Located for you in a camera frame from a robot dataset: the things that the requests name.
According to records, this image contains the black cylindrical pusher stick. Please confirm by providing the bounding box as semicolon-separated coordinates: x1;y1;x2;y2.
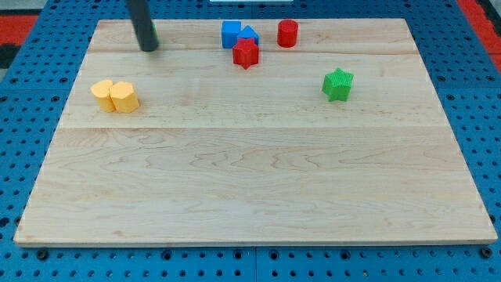
125;0;159;52

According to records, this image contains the green circle block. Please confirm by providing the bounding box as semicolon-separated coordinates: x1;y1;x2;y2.
152;23;158;45

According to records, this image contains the red star block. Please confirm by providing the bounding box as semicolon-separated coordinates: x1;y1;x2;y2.
232;38;260;69

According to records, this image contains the green star block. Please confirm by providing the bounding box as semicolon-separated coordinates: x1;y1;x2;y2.
322;68;354;102

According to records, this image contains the blue cube block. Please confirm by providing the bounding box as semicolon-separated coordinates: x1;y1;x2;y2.
221;20;241;49

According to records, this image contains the blue triangle block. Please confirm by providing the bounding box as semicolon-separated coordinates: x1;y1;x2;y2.
237;25;260;45

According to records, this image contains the red cylinder block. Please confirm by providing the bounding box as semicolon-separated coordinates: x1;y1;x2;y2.
277;20;299;48

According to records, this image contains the light wooden board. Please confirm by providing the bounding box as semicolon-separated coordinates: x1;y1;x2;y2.
13;18;497;248

